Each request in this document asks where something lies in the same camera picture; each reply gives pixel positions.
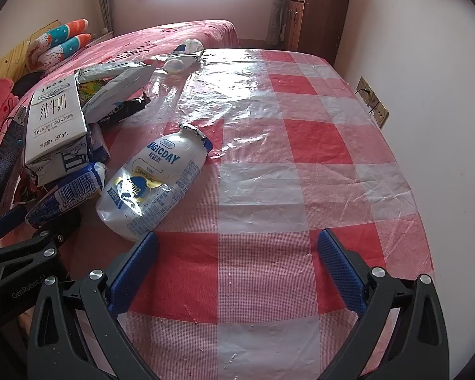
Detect wall socket panel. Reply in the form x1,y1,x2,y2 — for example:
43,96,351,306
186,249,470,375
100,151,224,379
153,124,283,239
355,76,390,129

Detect white plastic wrapper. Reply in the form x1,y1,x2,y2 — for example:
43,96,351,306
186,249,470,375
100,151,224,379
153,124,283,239
74,61,143,85

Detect dark blue carton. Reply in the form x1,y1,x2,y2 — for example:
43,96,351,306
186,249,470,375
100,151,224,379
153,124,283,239
0,105,28,214

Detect grey patterned curtain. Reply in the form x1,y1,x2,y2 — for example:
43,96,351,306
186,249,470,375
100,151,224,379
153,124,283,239
267,0,289,46
94,0,115,36

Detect black wrapper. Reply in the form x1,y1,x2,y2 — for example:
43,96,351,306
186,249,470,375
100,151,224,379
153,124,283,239
93,93,151,127

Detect small white bottle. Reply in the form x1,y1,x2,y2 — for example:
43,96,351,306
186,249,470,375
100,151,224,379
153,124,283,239
164,59,194,75

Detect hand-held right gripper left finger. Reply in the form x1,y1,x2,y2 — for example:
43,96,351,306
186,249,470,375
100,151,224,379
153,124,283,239
26,230,161,380

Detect dark cloth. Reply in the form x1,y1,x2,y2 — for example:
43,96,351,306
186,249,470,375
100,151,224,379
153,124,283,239
14,70,44,96

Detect crushed white carton blue drawings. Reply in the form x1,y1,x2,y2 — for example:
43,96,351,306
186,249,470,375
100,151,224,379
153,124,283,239
24,132,112,187

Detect crushed clear plastic bottle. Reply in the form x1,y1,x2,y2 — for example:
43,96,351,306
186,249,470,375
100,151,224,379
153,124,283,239
170,39,206,66

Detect yellow wooden headboard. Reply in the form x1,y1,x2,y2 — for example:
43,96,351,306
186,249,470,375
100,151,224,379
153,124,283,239
0,20,62,86

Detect silver blue wrapper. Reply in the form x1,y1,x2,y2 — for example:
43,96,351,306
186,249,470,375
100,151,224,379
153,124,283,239
81,65,157,121

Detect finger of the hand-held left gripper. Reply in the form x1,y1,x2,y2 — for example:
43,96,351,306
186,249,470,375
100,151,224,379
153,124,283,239
8,208,82,264
0,203,38,246

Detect white Magicday plastic bottle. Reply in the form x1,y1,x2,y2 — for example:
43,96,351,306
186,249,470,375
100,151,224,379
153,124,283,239
95,124,213,243

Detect blue white barcode wrapper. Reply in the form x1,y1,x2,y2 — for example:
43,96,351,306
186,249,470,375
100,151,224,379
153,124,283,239
25,161,108,229

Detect yellow green packet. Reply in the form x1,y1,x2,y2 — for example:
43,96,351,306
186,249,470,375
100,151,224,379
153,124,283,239
79,80,105,104

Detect white milk carton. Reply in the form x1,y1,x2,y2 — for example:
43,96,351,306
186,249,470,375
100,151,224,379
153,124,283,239
24,73,90,167

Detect brown wooden cabinet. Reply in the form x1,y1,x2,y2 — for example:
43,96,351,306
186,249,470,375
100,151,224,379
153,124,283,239
283,0,352,66

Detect striped cartoon pillow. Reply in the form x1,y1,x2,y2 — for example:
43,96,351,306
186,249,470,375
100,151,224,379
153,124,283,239
26,34,92,73
27,18,90,54

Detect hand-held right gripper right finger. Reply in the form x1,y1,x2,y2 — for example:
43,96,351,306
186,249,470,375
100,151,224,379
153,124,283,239
317,228,450,380

